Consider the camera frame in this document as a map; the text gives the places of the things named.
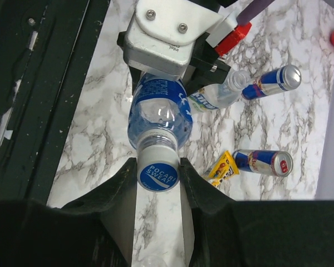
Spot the right blue energy drink can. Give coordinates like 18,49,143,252
232,149,293,177

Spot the yellow snack packet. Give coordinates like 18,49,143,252
202,151,239,188

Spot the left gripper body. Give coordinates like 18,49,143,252
116,27,232,92

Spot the small clear labelled bottle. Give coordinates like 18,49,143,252
188,69,251,113

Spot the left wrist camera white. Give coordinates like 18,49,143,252
123,1,223,81

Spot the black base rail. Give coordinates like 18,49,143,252
0,1,110,203

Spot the blue bottle cap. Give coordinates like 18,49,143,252
137,145,180,192

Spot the blue energy drink can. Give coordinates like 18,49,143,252
242,65,302,100
232,149,293,177

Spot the left blue energy drink can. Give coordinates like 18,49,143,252
242,65,302,100

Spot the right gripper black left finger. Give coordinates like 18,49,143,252
0,158,137,266

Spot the blue label plastic bottle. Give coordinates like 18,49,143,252
127,73,193,154

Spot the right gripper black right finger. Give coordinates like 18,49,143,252
179,158,334,266

